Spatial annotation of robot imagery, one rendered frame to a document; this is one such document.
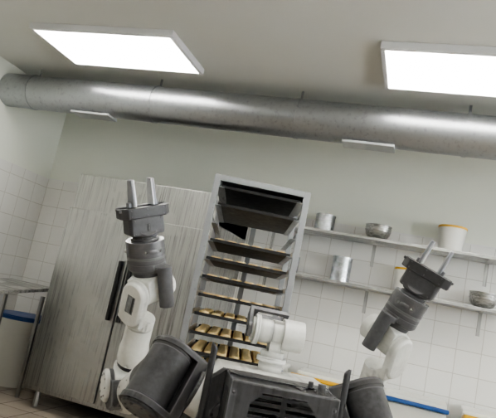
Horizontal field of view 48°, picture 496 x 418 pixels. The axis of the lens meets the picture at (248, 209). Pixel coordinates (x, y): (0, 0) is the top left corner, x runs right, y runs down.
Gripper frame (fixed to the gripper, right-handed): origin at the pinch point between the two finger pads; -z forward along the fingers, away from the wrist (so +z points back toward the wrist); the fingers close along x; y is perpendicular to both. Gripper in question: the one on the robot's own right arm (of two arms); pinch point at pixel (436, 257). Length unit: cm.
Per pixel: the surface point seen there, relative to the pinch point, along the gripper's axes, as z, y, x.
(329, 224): 37, 341, 133
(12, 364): 296, 252, 305
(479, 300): 28, 351, -4
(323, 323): 117, 353, 96
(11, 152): 131, 254, 429
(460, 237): -9, 356, 34
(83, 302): 192, 233, 252
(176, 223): 95, 257, 223
